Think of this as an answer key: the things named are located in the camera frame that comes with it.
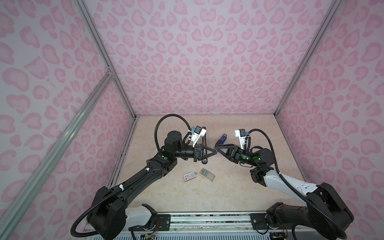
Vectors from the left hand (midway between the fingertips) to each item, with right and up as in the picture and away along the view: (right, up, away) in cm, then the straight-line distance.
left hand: (216, 152), depth 64 cm
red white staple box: (-13, -18, +24) cm, 32 cm away
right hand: (+1, +1, 0) cm, 1 cm away
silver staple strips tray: (-2, -17, +26) cm, 32 cm away
